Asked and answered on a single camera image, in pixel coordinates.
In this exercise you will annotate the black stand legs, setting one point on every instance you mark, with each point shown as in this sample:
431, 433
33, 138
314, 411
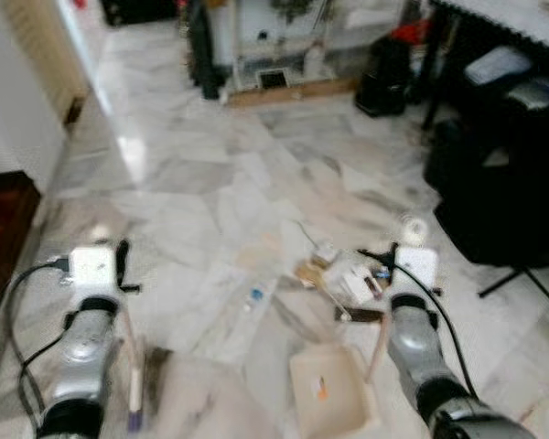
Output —
522, 277

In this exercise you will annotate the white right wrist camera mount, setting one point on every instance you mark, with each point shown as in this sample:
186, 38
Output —
419, 265

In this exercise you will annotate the brown paper scrap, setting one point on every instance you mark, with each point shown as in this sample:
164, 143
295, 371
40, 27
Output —
306, 272

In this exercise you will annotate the red bag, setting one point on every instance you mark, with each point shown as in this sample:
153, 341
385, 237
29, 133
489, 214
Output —
408, 32

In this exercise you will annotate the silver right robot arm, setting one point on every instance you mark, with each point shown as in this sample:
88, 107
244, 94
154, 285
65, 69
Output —
421, 357

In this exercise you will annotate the white machine frame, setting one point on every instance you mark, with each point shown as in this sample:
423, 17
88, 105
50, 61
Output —
274, 32

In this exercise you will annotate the silver and blue bag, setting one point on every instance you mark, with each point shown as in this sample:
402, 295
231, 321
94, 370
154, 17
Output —
538, 91

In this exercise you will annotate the black chair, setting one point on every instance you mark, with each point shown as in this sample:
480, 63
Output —
503, 192

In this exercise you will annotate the table with white cloth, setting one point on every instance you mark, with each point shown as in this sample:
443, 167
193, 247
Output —
508, 18

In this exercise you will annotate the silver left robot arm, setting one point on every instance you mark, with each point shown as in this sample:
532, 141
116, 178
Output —
80, 352

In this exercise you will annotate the wooden plank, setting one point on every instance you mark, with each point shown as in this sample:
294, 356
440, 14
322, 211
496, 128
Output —
288, 91

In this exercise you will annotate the tall dark upright object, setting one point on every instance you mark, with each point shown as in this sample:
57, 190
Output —
201, 55

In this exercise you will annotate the pale plastic bag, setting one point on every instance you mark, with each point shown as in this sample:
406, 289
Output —
499, 66

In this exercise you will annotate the clear bottle with blue cap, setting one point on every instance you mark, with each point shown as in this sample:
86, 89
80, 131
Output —
254, 297

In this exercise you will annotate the beige ribbed door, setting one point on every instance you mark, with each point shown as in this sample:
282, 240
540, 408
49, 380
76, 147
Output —
44, 50

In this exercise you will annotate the beige plastic dustpan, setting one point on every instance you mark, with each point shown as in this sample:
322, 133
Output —
325, 389

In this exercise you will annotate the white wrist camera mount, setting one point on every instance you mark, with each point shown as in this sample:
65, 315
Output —
91, 265
419, 265

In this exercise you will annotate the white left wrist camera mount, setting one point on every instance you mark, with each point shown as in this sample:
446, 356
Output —
91, 265

